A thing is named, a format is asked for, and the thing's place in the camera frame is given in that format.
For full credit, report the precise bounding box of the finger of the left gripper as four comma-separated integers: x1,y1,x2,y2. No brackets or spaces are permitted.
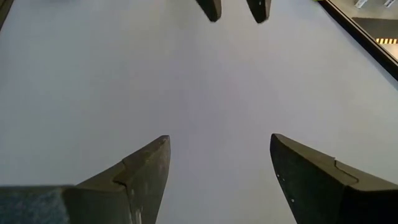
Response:
195,0,222,22
246,0,272,24

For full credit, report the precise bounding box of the yellow black striped tape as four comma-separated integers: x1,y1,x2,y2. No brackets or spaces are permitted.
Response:
375,37,398,45

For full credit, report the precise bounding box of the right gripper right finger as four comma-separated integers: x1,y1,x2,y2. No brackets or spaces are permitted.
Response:
269,133,398,224

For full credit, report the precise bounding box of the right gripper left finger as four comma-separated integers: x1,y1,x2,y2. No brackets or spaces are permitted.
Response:
0,135,171,224

